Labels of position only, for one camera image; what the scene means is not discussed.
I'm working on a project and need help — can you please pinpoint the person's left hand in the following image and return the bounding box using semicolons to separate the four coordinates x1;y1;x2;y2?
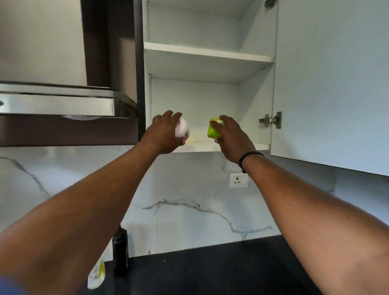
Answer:
141;110;185;155

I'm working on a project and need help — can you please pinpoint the person's right hand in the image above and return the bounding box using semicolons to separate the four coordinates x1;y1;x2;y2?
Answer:
214;115;257;165

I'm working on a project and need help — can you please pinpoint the white bowl with red pattern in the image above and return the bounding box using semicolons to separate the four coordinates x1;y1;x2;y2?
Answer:
175;117;191;145

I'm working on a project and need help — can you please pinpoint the green square bowl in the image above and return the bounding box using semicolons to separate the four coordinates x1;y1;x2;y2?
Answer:
207;118;225;139

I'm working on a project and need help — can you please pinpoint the beige ribbed corner wall cabinet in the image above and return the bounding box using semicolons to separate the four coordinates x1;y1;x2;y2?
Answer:
141;0;389;177

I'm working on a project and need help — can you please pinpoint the person's right forearm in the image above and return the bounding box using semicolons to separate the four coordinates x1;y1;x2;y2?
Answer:
243;155;389;295

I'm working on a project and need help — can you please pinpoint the person's left forearm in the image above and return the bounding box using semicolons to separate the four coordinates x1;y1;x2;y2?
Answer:
0;143;158;295

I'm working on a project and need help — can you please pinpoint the white cabinet shelf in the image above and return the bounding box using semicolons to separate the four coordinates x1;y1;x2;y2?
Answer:
143;42;276;84

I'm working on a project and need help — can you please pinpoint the person's blue shirt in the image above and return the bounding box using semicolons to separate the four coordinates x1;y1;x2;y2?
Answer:
0;275;26;295

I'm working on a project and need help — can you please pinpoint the black wristband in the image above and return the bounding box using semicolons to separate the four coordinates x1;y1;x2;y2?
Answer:
238;151;265;174

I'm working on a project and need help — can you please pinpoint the black water bottle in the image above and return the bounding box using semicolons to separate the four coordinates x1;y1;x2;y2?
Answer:
111;224;130;277

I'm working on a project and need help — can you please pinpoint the stainless steel range hood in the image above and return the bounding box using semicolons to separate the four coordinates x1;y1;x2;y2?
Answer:
0;0;139;121

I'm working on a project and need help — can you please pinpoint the small clear container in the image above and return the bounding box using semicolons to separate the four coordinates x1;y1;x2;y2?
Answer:
87;258;106;289

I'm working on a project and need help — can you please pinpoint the white wall socket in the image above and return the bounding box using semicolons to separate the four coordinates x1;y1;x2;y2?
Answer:
229;172;249;188

